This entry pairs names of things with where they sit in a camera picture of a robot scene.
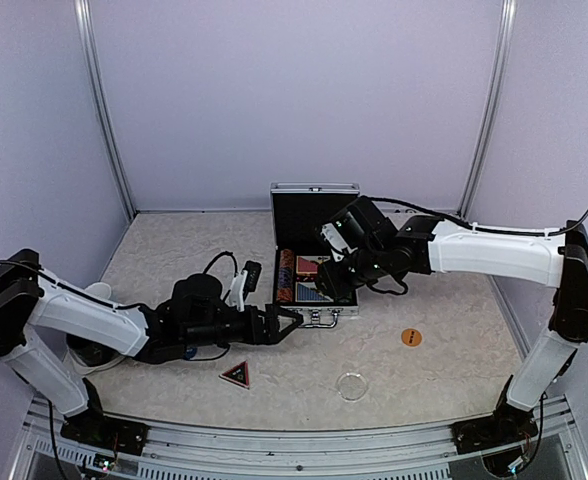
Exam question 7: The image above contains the aluminium poker case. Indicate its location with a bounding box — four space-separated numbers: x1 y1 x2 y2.
270 182 360 329

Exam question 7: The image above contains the front aluminium frame rail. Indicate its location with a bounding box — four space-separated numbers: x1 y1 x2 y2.
6 397 588 479

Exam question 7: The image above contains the aluminium post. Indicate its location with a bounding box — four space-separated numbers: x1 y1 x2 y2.
74 0 138 223
457 0 517 219

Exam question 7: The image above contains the clear round dealer puck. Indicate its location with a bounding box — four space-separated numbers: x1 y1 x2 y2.
335 372 369 402

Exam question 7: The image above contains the clear round tray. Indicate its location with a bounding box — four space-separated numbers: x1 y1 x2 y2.
66 334 125 376

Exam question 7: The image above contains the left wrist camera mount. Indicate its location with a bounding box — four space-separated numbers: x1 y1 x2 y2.
227 260 262 312

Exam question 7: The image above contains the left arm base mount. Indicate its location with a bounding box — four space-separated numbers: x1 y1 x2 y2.
61 379 149 456

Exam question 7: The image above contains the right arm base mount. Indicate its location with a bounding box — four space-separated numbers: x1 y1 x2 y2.
450 393 539 455

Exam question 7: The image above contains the blue small blind button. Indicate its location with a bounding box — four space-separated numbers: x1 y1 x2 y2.
183 348 198 361

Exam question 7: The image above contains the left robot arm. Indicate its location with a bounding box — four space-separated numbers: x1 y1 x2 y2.
0 249 303 445

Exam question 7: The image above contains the red triangular dealer button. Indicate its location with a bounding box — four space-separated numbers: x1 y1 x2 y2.
218 360 250 390

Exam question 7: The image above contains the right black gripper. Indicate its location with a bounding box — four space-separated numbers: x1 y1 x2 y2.
315 244 388 298

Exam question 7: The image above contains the left rear aluminium post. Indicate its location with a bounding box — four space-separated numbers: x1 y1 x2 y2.
74 0 138 223

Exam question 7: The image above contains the right rear aluminium post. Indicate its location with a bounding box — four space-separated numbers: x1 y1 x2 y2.
457 0 517 219

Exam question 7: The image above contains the left chip row in case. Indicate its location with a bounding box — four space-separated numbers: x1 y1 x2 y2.
276 249 295 303

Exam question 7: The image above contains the blue playing card deck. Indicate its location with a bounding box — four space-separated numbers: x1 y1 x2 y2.
294 282 334 304

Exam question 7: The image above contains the red playing card deck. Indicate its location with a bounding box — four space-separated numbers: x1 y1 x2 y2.
295 256 327 277

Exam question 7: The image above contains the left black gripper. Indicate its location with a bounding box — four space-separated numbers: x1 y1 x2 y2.
182 302 303 348

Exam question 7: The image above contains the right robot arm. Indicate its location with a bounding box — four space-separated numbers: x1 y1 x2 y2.
316 195 588 444

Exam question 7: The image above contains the orange big blind button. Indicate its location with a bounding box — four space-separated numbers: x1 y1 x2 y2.
401 328 423 347

